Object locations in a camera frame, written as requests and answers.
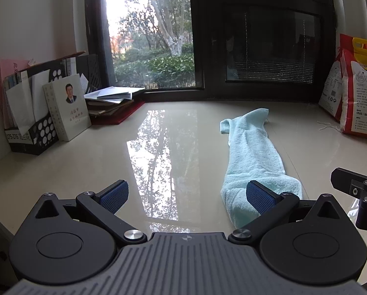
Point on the light blue towel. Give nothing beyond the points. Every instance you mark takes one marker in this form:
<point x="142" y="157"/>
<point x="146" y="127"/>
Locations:
<point x="254" y="153"/>

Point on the dark window frame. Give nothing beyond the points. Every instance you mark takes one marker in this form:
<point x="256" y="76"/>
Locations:
<point x="199" y="37"/>

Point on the red and white rice bag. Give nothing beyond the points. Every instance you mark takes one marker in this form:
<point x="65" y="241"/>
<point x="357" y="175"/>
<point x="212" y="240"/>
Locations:
<point x="361" y="98"/>

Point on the pink folder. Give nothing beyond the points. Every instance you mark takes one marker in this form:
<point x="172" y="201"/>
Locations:
<point x="8" y="67"/>

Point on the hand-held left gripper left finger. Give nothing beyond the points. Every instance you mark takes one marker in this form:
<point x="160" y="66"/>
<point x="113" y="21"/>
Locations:
<point x="114" y="196"/>

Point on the black perforated file holder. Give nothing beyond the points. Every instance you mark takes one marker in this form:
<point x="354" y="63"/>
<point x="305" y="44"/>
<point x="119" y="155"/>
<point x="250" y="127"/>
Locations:
<point x="39" y="132"/>

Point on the red folder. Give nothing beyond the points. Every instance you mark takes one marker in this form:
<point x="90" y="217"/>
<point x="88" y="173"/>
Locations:
<point x="122" y="115"/>

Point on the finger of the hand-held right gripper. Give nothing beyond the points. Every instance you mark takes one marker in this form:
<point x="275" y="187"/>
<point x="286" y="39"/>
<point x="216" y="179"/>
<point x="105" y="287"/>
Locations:
<point x="349" y="179"/>

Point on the white book with portrait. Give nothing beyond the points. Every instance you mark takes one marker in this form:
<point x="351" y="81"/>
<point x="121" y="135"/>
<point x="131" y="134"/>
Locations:
<point x="70" y="110"/>

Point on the stack of papers and booklets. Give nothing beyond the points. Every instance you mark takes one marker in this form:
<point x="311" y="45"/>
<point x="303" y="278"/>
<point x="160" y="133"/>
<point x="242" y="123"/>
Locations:
<point x="113" y="98"/>

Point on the black mesh file rack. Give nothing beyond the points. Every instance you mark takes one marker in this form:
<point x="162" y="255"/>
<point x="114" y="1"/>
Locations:
<point x="90" y="70"/>

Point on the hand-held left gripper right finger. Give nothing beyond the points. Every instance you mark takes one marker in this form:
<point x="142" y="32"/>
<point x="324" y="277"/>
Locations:
<point x="260" y="196"/>

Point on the white envelope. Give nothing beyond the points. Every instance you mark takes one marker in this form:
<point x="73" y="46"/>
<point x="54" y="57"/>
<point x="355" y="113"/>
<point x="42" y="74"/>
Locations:
<point x="20" y="104"/>

